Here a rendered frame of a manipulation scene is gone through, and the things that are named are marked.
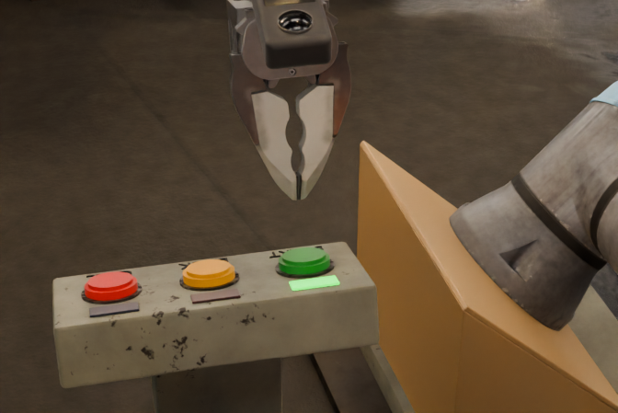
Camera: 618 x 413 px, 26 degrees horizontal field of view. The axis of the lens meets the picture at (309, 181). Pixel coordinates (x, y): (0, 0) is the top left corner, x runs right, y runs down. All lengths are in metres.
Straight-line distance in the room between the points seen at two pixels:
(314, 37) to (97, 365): 0.29
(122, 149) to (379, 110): 0.45
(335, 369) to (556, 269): 0.38
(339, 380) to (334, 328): 0.78
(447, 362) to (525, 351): 0.08
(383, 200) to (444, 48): 1.01
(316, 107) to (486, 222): 0.60
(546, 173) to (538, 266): 0.11
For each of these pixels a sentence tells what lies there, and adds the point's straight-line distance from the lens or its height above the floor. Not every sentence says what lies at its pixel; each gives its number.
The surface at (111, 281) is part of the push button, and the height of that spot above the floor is 0.61.
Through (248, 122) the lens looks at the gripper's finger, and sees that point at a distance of 1.00.
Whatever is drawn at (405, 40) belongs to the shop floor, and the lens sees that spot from 2.55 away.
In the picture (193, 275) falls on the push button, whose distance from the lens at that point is 1.02.
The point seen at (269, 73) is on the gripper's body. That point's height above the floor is 0.75.
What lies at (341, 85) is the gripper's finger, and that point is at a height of 0.74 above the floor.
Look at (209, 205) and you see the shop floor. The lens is 2.12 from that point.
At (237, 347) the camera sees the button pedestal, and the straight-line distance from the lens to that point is 1.00.
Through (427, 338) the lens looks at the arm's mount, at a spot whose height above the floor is 0.26.
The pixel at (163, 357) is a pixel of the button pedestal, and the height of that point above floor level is 0.59.
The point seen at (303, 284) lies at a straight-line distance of 1.01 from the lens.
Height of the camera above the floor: 1.27
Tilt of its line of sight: 36 degrees down
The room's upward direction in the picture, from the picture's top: straight up
